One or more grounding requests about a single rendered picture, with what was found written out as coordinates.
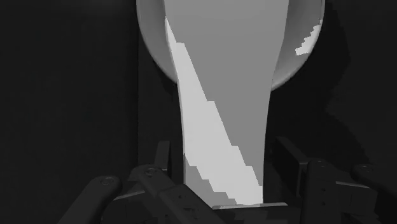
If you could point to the white vase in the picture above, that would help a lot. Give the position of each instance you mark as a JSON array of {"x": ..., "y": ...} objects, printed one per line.
[{"x": 235, "y": 93}]

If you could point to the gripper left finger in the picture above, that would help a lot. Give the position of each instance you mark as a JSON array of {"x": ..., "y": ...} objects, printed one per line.
[{"x": 161, "y": 192}]

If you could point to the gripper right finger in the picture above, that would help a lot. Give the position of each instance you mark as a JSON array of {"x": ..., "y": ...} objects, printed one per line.
[{"x": 322, "y": 189}]

